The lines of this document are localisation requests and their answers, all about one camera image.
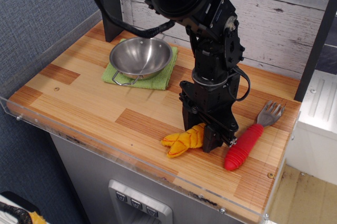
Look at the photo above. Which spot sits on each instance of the green cloth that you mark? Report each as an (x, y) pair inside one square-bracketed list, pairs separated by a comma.
[(159, 82)]

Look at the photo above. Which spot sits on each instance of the clear acrylic guard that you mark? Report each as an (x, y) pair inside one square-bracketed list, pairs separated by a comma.
[(69, 99)]

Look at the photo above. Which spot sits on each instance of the orange plush fish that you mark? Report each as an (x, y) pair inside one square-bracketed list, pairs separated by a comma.
[(179, 143)]

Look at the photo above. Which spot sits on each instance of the black right post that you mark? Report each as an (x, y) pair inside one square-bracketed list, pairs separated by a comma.
[(317, 47)]

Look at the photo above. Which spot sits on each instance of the grey toy fridge cabinet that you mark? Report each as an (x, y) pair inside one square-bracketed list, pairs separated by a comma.
[(90, 174)]

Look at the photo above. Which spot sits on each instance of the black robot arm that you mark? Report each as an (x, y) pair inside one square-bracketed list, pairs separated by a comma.
[(212, 28)]

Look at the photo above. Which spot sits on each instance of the white aluminium frame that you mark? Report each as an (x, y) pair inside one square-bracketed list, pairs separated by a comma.
[(312, 147)]

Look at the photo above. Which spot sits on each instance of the silver dispenser panel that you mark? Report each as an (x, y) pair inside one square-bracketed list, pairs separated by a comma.
[(132, 206)]

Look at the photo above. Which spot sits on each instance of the steel colander bowl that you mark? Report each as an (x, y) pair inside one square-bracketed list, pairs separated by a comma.
[(139, 59)]

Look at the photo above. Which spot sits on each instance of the black left post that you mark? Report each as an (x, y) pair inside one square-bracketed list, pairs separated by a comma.
[(110, 29)]

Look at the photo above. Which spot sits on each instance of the black post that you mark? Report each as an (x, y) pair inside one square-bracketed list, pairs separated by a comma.
[(317, 47), (110, 29)]

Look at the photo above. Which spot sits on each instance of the yellow object bottom left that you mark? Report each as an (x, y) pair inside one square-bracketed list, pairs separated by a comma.
[(36, 218)]

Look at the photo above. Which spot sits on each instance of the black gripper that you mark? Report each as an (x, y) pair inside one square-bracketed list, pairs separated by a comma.
[(212, 106)]

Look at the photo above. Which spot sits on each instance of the red handled fork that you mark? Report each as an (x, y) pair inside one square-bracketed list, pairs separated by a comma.
[(238, 153)]

